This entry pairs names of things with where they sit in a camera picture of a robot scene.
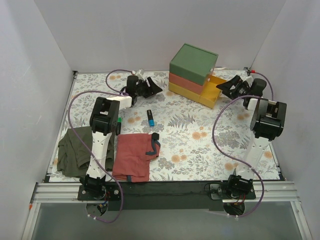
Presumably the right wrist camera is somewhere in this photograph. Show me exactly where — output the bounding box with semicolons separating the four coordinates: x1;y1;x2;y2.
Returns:
243;67;254;86

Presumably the green drawer box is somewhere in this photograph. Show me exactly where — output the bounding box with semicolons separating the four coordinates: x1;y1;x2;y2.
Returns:
169;43;219;86

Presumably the green cap highlighter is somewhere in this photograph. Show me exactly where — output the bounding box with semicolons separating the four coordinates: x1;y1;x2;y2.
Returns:
115;117;122;136

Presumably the yellow drawer box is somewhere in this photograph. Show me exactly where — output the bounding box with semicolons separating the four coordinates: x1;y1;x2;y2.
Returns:
168;73;226;109

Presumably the olive green shirt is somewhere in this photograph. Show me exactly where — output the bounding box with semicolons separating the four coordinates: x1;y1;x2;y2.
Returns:
56;126;116;179

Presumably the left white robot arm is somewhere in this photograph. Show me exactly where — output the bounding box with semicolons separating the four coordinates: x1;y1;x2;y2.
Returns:
80;73;162;200

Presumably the red drawer box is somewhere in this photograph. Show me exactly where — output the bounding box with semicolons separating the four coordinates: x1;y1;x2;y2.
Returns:
168;73;208;95

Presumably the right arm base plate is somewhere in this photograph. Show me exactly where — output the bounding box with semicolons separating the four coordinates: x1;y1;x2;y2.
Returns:
208;181;256;200

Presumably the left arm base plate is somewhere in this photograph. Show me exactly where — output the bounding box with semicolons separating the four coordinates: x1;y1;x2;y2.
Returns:
77;177;122;201

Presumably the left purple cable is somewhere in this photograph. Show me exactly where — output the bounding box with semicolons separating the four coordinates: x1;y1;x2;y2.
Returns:
67;68;137;224

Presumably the blue cap highlighter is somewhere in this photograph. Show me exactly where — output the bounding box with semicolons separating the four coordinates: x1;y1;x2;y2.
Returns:
146;109;155;127

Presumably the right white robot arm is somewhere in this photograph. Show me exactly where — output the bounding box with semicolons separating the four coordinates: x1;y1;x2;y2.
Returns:
216;75;287;199

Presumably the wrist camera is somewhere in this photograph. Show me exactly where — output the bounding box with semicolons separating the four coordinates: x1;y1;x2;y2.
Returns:
131;68;146;81
243;67;254;86

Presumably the red folded shirt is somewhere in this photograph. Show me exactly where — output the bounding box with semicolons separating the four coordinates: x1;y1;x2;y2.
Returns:
112;132;161;183

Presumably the aluminium frame rail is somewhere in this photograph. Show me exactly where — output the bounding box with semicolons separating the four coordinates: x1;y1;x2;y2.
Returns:
22;180;312;240

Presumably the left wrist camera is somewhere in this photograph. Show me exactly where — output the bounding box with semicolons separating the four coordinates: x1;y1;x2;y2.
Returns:
131;68;146;81

